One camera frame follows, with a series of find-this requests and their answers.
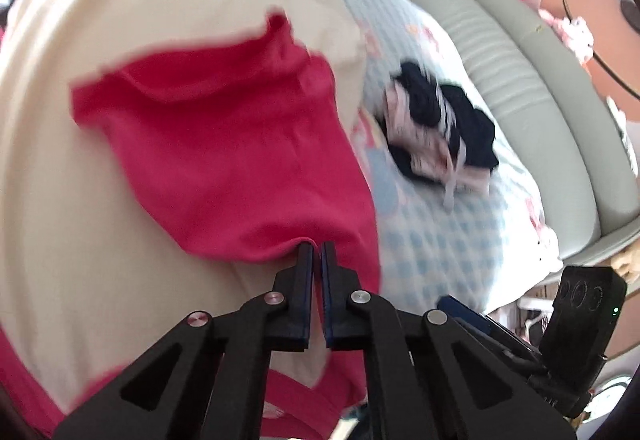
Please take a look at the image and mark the pink white plush toy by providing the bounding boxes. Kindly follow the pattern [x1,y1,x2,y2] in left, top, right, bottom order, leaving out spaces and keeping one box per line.
[538,10,594,66]

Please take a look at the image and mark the grey-green padded headboard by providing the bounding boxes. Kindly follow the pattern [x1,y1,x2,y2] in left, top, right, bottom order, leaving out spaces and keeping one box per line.
[410,0,639,265]

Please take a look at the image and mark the cream and pink shirt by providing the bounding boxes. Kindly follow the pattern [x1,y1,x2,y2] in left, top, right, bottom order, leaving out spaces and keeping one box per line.
[1,0,381,434]

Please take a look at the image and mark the navy and pink folded clothes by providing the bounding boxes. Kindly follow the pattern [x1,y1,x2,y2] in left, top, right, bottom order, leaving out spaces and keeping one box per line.
[378,60,499,209]

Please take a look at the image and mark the blue checkered floral bedspread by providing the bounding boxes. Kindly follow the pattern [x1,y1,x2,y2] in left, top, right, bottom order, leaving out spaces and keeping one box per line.
[344,0,562,313]

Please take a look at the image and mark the round black wall lamp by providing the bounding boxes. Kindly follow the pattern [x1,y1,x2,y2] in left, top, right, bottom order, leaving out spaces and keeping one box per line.
[562,0,639,119]

